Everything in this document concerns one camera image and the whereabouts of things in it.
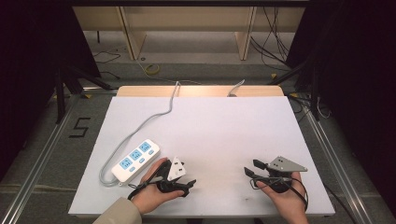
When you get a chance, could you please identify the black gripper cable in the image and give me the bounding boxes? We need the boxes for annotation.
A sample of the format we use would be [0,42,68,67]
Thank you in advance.
[249,175,310,213]
[127,174,164,202]

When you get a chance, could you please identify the person's beige left sleeve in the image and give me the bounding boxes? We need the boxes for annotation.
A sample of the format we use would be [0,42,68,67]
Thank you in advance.
[92,196,143,224]

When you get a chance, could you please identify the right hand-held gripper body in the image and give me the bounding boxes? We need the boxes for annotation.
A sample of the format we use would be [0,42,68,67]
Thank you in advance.
[262,155,309,194]

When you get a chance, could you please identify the bundle of black floor cables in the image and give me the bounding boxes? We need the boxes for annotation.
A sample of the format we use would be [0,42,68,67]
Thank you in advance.
[249,7,292,63]

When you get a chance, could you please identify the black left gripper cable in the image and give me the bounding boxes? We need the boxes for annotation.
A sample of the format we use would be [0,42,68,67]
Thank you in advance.
[127,174,164,202]

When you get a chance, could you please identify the white power strip blue sockets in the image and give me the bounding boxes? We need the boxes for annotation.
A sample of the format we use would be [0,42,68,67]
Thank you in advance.
[110,138,162,184]

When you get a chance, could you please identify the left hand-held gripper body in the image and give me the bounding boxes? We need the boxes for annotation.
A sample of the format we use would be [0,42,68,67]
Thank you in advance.
[156,156,191,193]

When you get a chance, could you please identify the light wooden bench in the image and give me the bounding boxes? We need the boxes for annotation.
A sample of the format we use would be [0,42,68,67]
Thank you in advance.
[72,6,306,62]

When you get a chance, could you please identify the aluminium floor rail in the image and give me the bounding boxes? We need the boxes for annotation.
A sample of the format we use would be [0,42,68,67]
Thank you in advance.
[300,99,373,224]
[0,92,82,224]

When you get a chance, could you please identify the black stand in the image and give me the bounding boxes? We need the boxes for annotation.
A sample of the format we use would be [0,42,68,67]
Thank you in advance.
[267,55,323,121]
[53,59,115,125]

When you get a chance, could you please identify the person's right hand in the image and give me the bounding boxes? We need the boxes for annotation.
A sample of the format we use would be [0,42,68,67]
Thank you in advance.
[255,172,310,224]

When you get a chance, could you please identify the wooden table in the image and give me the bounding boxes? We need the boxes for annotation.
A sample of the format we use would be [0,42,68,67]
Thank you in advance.
[116,85,285,98]

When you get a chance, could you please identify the grey cable end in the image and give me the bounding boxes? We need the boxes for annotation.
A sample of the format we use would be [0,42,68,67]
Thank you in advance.
[227,78,247,98]

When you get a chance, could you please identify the thin black floor cable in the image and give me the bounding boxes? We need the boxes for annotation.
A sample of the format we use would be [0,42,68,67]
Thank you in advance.
[92,49,122,80]

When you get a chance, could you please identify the person's left hand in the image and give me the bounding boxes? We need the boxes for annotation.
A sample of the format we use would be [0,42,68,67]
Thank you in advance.
[132,157,185,216]

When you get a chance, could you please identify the yellow cable coil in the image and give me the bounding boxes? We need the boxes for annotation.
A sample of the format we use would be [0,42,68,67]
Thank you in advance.
[145,63,162,76]

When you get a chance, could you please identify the grey power strip cable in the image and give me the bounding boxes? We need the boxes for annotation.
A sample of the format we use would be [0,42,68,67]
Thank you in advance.
[98,80,182,188]

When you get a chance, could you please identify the white table mat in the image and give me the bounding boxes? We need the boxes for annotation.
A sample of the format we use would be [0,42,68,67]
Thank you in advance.
[67,95,336,218]

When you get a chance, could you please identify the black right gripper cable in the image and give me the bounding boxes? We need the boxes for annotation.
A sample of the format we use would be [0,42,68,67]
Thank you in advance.
[249,175,310,213]

